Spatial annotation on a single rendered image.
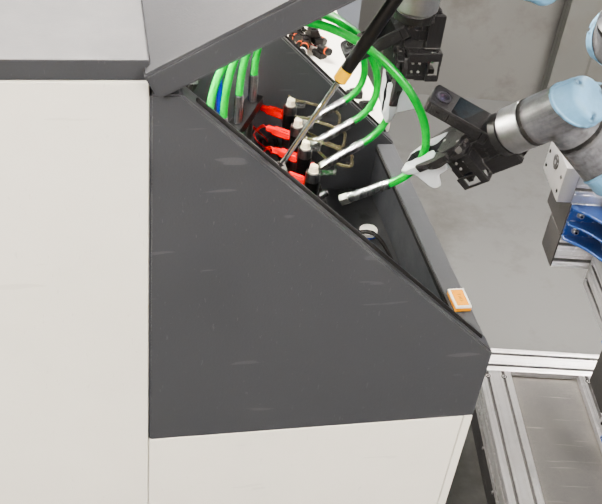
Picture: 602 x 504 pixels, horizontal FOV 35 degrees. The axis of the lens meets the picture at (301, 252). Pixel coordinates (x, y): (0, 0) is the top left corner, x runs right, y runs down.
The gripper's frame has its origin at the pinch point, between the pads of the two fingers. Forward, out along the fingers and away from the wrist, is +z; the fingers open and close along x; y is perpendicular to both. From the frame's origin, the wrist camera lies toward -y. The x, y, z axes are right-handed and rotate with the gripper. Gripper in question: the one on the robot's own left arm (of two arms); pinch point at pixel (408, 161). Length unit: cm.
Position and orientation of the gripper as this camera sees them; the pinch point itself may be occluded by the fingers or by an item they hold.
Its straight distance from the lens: 165.3
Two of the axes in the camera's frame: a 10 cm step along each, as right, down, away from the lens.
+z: -6.3, 2.3, 7.4
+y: 6.5, 6.9, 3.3
